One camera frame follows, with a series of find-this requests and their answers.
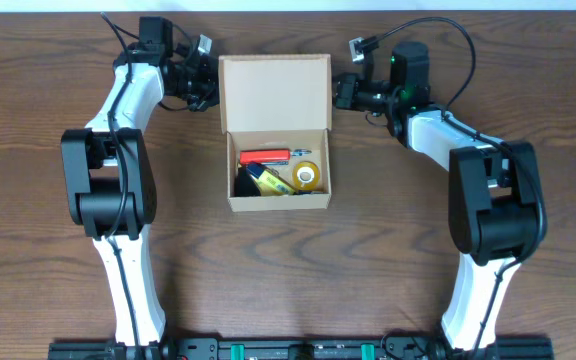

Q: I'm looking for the cardboard box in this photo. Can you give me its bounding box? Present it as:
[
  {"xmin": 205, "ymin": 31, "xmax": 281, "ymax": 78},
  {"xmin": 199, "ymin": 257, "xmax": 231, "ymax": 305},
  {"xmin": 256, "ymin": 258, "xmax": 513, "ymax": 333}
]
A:
[{"xmin": 219, "ymin": 54, "xmax": 332, "ymax": 212}]

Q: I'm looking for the black ballpoint pen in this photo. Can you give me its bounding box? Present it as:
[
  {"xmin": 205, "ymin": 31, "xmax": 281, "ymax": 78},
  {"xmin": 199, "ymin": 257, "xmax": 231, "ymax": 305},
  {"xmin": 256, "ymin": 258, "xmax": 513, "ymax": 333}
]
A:
[{"xmin": 290, "ymin": 149, "xmax": 312, "ymax": 157}]

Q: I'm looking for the yellow tape roll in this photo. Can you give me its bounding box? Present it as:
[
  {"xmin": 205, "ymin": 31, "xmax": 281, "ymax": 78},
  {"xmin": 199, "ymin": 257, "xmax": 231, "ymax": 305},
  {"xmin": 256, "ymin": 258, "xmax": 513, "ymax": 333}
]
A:
[{"xmin": 293, "ymin": 161, "xmax": 320, "ymax": 191}]

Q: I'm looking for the red stapler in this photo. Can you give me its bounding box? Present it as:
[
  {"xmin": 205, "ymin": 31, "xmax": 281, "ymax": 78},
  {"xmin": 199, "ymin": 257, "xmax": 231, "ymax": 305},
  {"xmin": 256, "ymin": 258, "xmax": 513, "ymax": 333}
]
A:
[{"xmin": 239, "ymin": 149, "xmax": 291, "ymax": 165}]

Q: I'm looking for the yellow highlighter dark cap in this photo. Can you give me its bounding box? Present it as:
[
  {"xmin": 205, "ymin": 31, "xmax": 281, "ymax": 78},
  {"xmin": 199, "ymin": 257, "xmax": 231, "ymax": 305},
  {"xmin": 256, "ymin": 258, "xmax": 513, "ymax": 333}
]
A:
[{"xmin": 246, "ymin": 163, "xmax": 297, "ymax": 196}]

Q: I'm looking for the white blue eraser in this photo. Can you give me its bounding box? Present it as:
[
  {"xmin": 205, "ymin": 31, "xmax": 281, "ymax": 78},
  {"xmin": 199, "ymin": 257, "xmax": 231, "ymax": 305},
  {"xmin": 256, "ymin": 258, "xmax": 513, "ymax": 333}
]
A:
[{"xmin": 297, "ymin": 190, "xmax": 326, "ymax": 195}]

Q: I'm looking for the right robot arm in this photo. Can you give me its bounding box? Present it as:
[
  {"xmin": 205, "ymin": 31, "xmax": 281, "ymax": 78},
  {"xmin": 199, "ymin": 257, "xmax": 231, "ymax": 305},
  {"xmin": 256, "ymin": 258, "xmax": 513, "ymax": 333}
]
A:
[{"xmin": 333, "ymin": 38, "xmax": 546, "ymax": 359}]

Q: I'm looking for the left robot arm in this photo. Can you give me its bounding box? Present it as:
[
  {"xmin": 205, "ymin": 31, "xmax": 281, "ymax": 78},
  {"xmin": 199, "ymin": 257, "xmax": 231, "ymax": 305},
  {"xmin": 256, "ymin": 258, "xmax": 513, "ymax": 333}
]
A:
[{"xmin": 61, "ymin": 16, "xmax": 219, "ymax": 352}]

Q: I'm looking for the black mounting rail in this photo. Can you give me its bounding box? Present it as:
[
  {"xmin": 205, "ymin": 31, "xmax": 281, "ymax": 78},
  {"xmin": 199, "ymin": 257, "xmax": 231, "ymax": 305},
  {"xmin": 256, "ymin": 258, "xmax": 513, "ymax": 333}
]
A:
[{"xmin": 47, "ymin": 336, "xmax": 555, "ymax": 360}]

